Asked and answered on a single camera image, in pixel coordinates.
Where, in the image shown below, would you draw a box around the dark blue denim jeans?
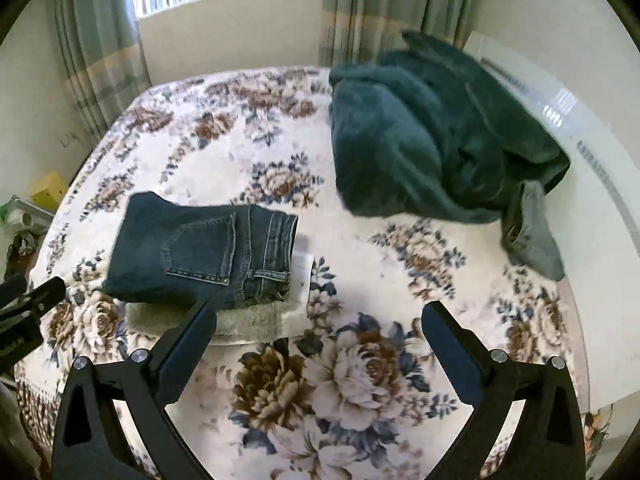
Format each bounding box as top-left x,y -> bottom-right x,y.
103,192 -> 298,309

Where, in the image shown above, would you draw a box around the yellow box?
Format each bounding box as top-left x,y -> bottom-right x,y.
28,171 -> 68,212

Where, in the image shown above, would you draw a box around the grey-green trousers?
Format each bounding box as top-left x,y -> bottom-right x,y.
501,180 -> 565,282

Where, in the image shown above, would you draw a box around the folded grey-green towel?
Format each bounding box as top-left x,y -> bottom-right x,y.
125,250 -> 314,346

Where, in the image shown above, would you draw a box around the white headboard panel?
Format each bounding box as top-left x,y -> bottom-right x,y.
464,32 -> 639,408

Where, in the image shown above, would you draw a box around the left green striped curtain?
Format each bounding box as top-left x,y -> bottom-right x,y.
49,0 -> 151,143

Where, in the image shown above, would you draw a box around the green striped curtain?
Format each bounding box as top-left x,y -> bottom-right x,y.
49,0 -> 151,143
319,0 -> 475,66

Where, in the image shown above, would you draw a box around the dark green fleece blanket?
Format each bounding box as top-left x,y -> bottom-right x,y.
329,32 -> 570,224

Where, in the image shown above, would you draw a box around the right green striped curtain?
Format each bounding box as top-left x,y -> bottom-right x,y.
319,0 -> 475,66

